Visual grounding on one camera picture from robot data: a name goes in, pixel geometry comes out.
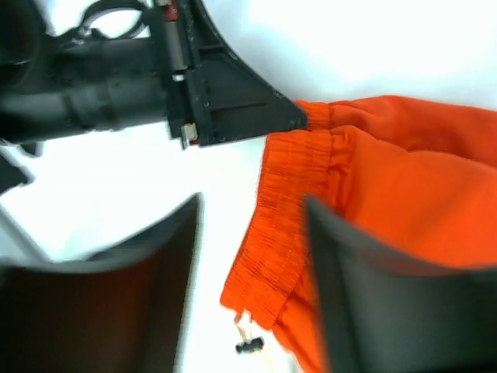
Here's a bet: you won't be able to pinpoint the orange shorts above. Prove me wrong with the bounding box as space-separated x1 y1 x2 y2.
221 96 496 372

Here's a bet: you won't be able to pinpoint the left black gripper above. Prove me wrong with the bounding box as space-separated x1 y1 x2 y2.
1 1 202 145

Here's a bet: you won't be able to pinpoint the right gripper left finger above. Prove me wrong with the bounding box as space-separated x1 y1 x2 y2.
1 195 200 372

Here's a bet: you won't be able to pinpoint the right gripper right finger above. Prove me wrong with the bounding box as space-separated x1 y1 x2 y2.
305 197 496 372

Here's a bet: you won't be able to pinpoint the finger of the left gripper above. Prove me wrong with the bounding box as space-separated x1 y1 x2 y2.
186 1 308 146

